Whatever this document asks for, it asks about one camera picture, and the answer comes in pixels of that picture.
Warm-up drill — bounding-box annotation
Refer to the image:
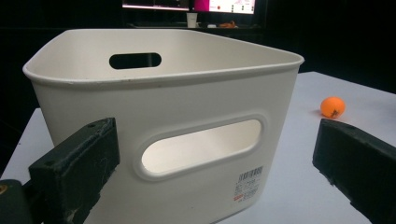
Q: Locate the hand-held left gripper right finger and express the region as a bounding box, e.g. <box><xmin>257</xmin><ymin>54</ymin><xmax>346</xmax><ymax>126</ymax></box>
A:
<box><xmin>312</xmin><ymin>119</ymin><xmax>396</xmax><ymax>224</ymax></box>

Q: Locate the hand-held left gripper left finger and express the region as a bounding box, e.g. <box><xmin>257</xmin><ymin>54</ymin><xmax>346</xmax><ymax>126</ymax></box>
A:
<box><xmin>28</xmin><ymin>117</ymin><xmax>120</xmax><ymax>224</ymax></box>

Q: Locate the orange ping-pong ball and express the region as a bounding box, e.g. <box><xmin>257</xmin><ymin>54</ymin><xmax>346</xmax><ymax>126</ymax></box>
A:
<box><xmin>319</xmin><ymin>96</ymin><xmax>347</xmax><ymax>119</ymax></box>

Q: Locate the white plastic basket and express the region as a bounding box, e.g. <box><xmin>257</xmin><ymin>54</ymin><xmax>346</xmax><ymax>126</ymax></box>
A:
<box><xmin>21</xmin><ymin>28</ymin><xmax>305</xmax><ymax>224</ymax></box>

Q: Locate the dark desk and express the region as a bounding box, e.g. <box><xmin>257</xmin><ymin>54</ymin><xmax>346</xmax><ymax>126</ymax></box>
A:
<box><xmin>127</xmin><ymin>21</ymin><xmax>266</xmax><ymax>40</ymax></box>

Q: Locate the computer monitor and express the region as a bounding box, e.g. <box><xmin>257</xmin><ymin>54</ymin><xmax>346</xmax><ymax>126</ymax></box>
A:
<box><xmin>191</xmin><ymin>0</ymin><xmax>257</xmax><ymax>15</ymax></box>
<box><xmin>121</xmin><ymin>0</ymin><xmax>191</xmax><ymax>12</ymax></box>

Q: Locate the white paper cup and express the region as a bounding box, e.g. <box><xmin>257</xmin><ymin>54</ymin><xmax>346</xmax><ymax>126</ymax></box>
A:
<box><xmin>186</xmin><ymin>12</ymin><xmax>199</xmax><ymax>29</ymax></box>

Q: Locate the small orange object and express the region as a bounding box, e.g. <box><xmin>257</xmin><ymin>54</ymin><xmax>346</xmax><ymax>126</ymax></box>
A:
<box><xmin>218</xmin><ymin>21</ymin><xmax>239</xmax><ymax>30</ymax></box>

